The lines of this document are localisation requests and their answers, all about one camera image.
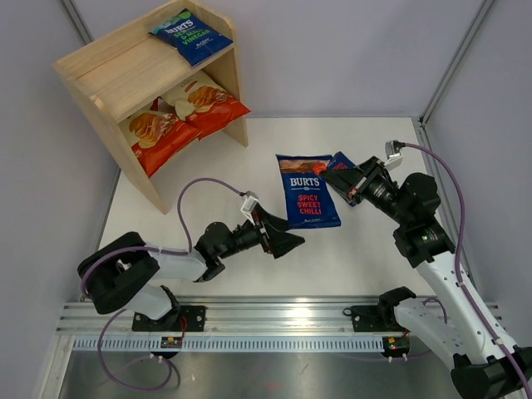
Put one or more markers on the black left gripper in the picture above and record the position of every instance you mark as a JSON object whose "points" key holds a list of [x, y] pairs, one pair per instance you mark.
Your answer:
{"points": [[278, 243]]}

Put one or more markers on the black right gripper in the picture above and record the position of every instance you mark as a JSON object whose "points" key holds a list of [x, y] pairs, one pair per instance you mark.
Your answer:
{"points": [[355, 182]]}

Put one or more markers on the Burts spicy sweet chilli bag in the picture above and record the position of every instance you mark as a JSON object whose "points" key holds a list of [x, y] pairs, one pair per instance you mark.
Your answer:
{"points": [[308, 202]]}

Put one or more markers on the cassava chips bag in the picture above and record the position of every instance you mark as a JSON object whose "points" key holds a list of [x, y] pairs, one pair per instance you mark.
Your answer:
{"points": [[204, 104], [155, 133]]}

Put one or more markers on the Burts sea salt vinegar bag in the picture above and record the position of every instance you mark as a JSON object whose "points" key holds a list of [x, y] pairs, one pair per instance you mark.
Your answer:
{"points": [[192, 38]]}

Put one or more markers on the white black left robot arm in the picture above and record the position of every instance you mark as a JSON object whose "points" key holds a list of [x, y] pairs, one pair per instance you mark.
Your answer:
{"points": [[120, 276]]}

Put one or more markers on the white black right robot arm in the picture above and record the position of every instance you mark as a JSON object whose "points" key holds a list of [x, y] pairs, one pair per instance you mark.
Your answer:
{"points": [[483, 359]]}

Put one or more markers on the light wooden two-tier shelf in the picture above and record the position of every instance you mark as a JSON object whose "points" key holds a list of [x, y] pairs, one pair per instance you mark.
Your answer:
{"points": [[117, 74]]}

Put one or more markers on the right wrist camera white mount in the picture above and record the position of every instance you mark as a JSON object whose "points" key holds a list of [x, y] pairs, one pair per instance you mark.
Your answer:
{"points": [[393, 152]]}

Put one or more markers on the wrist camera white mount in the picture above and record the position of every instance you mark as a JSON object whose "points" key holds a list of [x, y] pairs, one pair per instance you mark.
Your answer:
{"points": [[393, 152], [250, 200]]}

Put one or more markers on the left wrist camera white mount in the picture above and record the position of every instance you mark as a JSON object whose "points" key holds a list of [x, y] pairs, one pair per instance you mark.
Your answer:
{"points": [[250, 200]]}

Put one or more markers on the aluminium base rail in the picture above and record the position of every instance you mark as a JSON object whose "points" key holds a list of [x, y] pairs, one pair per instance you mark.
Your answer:
{"points": [[234, 316]]}

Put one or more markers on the white slotted cable duct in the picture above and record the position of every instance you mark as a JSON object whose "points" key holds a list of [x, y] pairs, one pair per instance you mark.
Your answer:
{"points": [[230, 344]]}

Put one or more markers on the grey aluminium frame post right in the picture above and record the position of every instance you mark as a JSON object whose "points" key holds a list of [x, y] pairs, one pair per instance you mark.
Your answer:
{"points": [[473, 30]]}

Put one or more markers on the grey aluminium frame post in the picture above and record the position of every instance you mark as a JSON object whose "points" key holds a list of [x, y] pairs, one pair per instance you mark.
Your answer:
{"points": [[74, 17], [473, 30]]}

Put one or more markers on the grey aluminium frame post left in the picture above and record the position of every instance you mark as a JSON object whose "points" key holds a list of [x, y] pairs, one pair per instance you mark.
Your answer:
{"points": [[74, 17]]}

